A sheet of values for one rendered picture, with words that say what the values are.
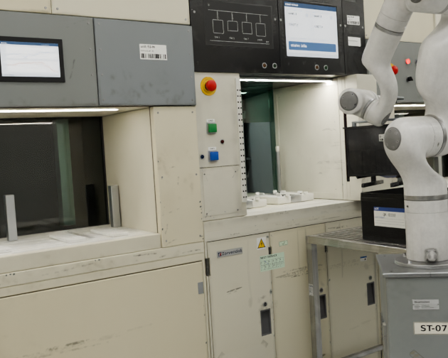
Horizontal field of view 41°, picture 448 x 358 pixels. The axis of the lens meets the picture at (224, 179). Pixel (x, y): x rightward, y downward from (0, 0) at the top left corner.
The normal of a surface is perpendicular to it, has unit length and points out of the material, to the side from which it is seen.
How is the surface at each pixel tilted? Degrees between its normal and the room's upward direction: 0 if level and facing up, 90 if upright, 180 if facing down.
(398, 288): 90
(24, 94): 90
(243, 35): 90
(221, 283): 90
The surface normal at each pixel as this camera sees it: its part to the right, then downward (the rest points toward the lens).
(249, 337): 0.56, 0.01
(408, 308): -0.18, 0.06
